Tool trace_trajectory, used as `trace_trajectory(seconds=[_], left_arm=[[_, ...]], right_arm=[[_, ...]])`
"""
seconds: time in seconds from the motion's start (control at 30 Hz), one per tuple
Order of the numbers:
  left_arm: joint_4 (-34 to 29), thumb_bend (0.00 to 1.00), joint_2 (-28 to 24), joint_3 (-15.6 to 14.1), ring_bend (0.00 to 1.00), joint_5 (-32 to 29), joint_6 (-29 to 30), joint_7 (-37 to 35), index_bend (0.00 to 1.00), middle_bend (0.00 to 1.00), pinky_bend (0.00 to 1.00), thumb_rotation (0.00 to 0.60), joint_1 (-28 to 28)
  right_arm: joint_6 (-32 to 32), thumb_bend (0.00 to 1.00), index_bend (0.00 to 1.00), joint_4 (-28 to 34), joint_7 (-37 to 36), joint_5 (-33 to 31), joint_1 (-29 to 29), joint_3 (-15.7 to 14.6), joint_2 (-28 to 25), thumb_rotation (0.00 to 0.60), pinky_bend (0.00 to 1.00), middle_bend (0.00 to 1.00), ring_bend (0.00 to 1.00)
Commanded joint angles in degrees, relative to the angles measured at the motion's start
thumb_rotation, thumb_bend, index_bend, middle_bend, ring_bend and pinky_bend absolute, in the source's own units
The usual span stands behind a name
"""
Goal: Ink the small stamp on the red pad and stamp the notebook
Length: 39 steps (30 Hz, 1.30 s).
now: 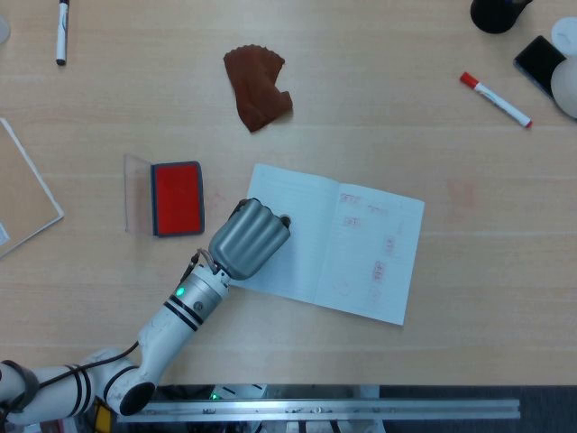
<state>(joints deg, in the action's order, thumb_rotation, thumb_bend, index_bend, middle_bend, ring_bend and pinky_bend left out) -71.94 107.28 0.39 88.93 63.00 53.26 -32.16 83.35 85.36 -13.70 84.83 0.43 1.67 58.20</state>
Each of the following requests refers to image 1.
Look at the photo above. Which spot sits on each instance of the red ink pad clear lid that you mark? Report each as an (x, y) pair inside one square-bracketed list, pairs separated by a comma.
[(178, 198)]

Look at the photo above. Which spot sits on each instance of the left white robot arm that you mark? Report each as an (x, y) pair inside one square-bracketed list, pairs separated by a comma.
[(180, 320)]

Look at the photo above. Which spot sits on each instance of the white round lid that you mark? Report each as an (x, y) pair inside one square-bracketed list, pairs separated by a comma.
[(565, 34)]

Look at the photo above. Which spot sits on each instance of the open lined white notebook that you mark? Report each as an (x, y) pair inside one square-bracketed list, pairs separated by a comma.
[(360, 252)]

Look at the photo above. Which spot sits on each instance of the black cap whiteboard marker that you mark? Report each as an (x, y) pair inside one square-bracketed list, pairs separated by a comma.
[(61, 36)]

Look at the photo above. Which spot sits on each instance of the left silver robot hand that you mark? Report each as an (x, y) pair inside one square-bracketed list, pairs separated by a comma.
[(250, 239)]

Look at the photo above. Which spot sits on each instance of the red cap whiteboard marker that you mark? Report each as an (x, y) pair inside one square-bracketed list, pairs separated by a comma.
[(496, 100)]

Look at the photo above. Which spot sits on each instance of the black smartphone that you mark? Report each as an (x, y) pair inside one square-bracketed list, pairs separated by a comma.
[(536, 58)]

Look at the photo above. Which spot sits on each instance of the beige upturned bowl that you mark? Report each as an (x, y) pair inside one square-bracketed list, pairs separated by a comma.
[(567, 88)]

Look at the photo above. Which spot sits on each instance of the brown crumpled cloth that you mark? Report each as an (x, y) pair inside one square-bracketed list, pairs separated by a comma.
[(257, 90)]

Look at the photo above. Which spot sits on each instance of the aluminium rail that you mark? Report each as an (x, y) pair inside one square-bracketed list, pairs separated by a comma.
[(315, 409)]

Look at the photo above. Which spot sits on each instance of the black mesh pen holder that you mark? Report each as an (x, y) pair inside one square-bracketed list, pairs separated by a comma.
[(496, 15)]

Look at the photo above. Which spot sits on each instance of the white device with green light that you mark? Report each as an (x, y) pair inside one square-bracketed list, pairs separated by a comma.
[(234, 391)]

